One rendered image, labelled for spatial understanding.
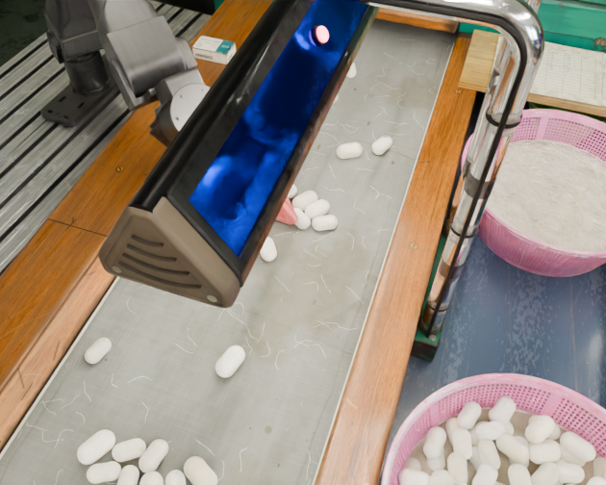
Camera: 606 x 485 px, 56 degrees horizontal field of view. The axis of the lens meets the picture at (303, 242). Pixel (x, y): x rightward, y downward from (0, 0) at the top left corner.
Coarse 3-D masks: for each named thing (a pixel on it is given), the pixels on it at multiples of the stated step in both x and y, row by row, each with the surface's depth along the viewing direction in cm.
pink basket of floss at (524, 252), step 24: (528, 120) 84; (552, 120) 84; (576, 120) 83; (576, 144) 85; (600, 144) 83; (504, 240) 74; (528, 240) 69; (528, 264) 75; (552, 264) 72; (576, 264) 71; (600, 264) 73
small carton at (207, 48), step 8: (200, 40) 92; (208, 40) 92; (216, 40) 92; (224, 40) 92; (192, 48) 91; (200, 48) 90; (208, 48) 90; (216, 48) 90; (224, 48) 90; (232, 48) 91; (200, 56) 91; (208, 56) 91; (216, 56) 90; (224, 56) 90; (232, 56) 92
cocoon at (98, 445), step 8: (104, 432) 55; (112, 432) 56; (88, 440) 55; (96, 440) 55; (104, 440) 55; (112, 440) 55; (80, 448) 54; (88, 448) 54; (96, 448) 54; (104, 448) 55; (80, 456) 54; (88, 456) 54; (96, 456) 54; (88, 464) 54
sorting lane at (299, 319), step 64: (384, 64) 95; (320, 128) 85; (384, 128) 85; (320, 192) 77; (384, 192) 77; (320, 256) 71; (384, 256) 71; (128, 320) 65; (192, 320) 65; (256, 320) 65; (320, 320) 65; (64, 384) 60; (128, 384) 60; (192, 384) 60; (256, 384) 60; (320, 384) 60; (64, 448) 56; (192, 448) 56; (256, 448) 56; (320, 448) 56
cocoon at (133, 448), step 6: (120, 444) 55; (126, 444) 55; (132, 444) 55; (138, 444) 55; (144, 444) 55; (114, 450) 54; (120, 450) 54; (126, 450) 54; (132, 450) 54; (138, 450) 55; (144, 450) 55; (114, 456) 54; (120, 456) 54; (126, 456) 54; (132, 456) 55; (138, 456) 55
